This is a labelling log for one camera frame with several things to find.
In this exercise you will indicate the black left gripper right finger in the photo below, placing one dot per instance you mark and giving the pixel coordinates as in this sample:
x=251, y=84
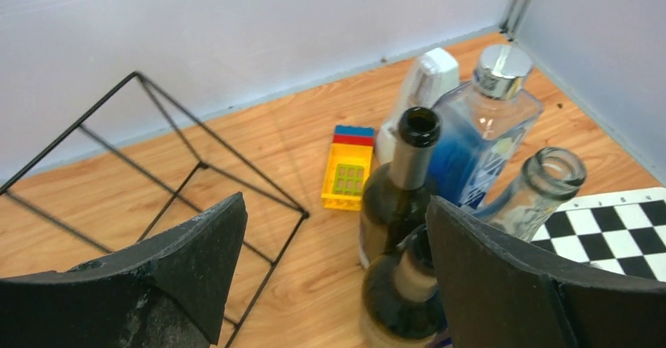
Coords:
x=500, y=291

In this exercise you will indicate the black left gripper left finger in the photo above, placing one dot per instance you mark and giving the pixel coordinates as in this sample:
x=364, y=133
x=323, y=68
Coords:
x=167, y=291

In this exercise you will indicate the olive green wine bottle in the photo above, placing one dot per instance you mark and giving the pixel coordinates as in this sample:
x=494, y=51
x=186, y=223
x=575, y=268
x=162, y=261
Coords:
x=401, y=302

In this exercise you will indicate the dark green wine bottle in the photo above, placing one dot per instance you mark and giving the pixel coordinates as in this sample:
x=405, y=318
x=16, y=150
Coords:
x=396, y=195

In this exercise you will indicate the black white chessboard mat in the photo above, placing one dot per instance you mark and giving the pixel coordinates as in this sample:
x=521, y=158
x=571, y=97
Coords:
x=619, y=232

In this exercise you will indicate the yellow red blue block house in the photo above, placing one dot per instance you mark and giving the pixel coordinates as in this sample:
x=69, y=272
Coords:
x=348, y=167

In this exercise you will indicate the grey wedge stand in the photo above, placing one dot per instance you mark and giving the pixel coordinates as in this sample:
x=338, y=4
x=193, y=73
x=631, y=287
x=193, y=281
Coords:
x=431, y=75

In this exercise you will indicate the black wire wine rack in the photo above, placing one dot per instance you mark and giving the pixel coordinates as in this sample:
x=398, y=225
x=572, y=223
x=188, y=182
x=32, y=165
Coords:
x=83, y=195

